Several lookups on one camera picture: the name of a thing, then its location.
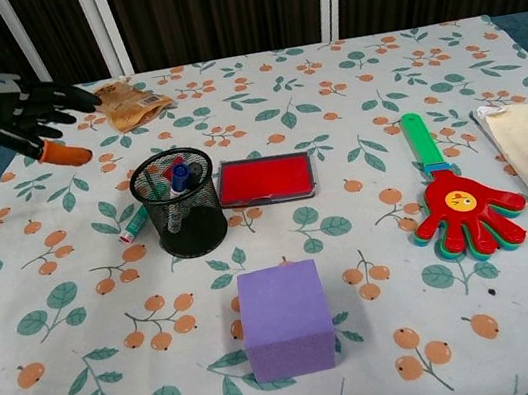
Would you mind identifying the black mesh pen cup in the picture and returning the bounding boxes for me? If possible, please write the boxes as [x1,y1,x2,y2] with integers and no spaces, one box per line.
[123,140,234,268]

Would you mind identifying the red ink pad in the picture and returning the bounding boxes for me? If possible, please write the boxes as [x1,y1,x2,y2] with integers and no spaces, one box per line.
[212,146,319,214]

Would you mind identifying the red green hand clapper toy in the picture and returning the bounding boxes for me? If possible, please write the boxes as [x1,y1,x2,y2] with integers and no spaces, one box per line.
[391,95,528,274]

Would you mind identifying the red capped marker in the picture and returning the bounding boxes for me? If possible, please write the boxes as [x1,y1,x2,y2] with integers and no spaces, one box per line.
[106,153,197,247]

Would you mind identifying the purple foam cube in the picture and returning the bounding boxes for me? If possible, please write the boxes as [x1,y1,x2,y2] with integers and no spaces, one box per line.
[232,256,343,387]

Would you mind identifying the brown snack pouch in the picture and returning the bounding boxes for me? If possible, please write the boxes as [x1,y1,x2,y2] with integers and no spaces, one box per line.
[90,68,180,138]

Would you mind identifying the floral tablecloth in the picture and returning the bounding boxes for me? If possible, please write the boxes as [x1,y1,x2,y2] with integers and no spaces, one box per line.
[0,5,528,395]

